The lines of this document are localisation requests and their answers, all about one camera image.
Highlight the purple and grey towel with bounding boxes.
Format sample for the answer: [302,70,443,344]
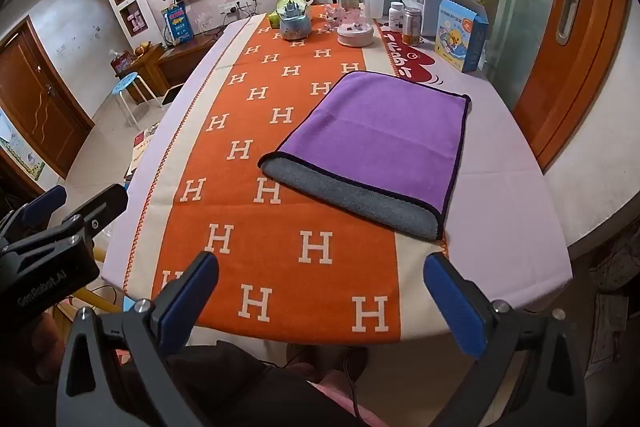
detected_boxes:
[257,71,472,242]

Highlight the pink glass dome music box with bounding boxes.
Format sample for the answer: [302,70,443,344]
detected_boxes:
[336,0,374,48]

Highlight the wooden sliding glass door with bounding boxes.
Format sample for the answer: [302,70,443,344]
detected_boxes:
[382,0,631,172]

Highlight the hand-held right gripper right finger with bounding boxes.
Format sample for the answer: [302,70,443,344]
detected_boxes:
[423,252,587,427]

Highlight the glass jar brown contents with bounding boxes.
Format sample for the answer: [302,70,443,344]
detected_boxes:
[402,7,423,46]

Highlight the orange letter-print blanket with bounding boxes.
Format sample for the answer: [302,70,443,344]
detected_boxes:
[122,4,449,348]

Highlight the wooden tv cabinet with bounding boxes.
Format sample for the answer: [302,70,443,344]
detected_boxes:
[117,27,223,105]

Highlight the blue yellow box on cabinet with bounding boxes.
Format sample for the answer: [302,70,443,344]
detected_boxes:
[160,3,195,46]

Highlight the blue cartoon carton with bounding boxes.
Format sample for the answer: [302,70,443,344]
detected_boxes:
[434,0,489,73]

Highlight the blue snow globe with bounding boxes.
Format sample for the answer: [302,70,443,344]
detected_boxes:
[276,0,311,42]

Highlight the blue round stool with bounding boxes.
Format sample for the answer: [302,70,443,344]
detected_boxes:
[110,72,164,130]

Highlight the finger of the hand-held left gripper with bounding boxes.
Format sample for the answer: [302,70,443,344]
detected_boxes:
[20,185,68,220]
[62,184,129,253]

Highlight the red snack box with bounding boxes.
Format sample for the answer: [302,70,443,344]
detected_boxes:
[110,49,135,74]

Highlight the red and white printed cloth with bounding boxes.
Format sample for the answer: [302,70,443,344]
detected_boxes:
[376,24,446,84]

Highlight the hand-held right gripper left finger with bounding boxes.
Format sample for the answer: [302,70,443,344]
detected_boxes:
[56,251,220,427]

